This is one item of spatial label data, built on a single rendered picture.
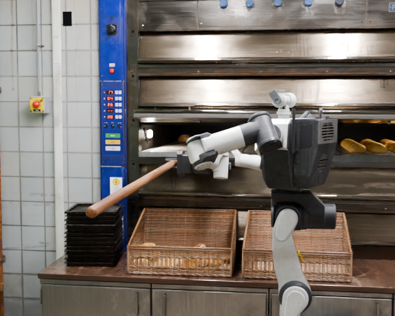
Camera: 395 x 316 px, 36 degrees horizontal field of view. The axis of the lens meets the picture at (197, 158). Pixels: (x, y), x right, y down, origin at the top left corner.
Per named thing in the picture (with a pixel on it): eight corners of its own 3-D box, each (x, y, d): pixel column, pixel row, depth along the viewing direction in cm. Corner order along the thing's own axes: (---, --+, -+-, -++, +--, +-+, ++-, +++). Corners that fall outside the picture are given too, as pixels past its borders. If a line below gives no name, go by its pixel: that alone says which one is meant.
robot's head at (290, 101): (296, 112, 273) (296, 92, 272) (285, 113, 264) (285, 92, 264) (283, 112, 276) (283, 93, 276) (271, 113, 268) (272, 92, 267)
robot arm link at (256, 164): (242, 160, 315) (279, 165, 310) (238, 172, 307) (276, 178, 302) (242, 143, 309) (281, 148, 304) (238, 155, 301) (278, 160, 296)
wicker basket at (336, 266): (246, 255, 362) (246, 209, 360) (344, 259, 354) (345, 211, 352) (240, 278, 314) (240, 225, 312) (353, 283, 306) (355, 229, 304)
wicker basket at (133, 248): (143, 252, 369) (143, 206, 367) (237, 255, 363) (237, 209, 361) (125, 274, 321) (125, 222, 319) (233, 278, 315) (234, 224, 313)
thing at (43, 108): (33, 113, 374) (33, 96, 373) (49, 113, 372) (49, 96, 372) (28, 113, 367) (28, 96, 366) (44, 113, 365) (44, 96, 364)
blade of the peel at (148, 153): (239, 158, 331) (239, 152, 330) (138, 156, 337) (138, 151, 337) (242, 152, 366) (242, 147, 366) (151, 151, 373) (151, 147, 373)
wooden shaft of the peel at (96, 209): (96, 219, 156) (96, 207, 156) (84, 218, 156) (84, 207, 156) (189, 158, 325) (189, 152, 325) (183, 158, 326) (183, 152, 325)
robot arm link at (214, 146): (193, 163, 244) (246, 147, 245) (184, 135, 249) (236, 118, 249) (195, 172, 255) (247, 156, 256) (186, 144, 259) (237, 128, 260)
